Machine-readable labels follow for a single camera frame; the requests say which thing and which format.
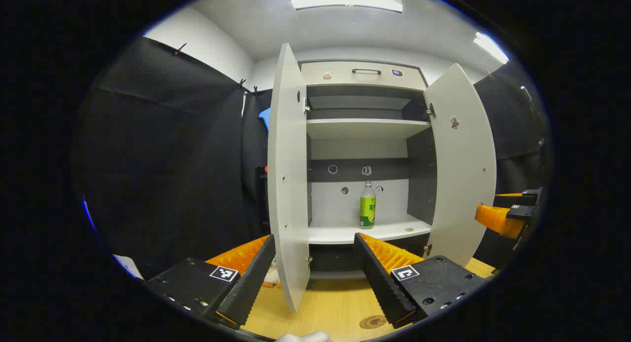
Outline grey cabinet drawer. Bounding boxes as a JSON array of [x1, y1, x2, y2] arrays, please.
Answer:
[[300, 61, 428, 91]]

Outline penguin plush toy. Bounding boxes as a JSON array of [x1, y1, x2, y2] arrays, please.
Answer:
[[263, 263, 282, 289]]

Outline grey open cabinet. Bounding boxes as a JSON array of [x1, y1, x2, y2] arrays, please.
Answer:
[[298, 60, 437, 281]]

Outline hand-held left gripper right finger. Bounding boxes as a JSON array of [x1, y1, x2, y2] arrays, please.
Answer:
[[354, 233, 486, 329]]

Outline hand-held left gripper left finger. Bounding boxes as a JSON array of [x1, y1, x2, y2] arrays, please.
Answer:
[[146, 234, 277, 329]]

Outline small ceiling light panel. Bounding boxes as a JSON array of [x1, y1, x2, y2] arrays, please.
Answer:
[[473, 32, 510, 64]]

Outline grey cabinet door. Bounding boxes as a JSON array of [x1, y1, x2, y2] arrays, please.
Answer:
[[267, 43, 311, 313], [423, 63, 497, 267]]

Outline green label plastic bottle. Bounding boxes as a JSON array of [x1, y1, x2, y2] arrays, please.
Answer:
[[359, 181, 377, 229]]

